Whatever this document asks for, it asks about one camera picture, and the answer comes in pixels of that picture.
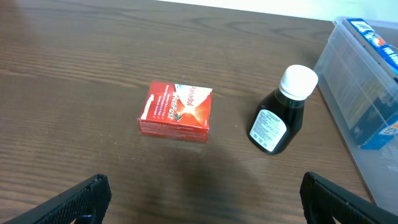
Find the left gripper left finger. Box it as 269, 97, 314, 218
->
7, 174, 112, 224

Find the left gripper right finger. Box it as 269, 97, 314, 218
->
300, 172, 397, 224

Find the dark bottle white cap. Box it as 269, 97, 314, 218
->
247, 65, 318, 155

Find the blue medicine box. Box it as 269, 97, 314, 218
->
345, 18, 397, 150

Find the red Panadol box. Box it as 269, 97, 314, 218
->
137, 82, 213, 142

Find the clear plastic container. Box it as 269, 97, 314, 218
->
314, 17, 397, 214

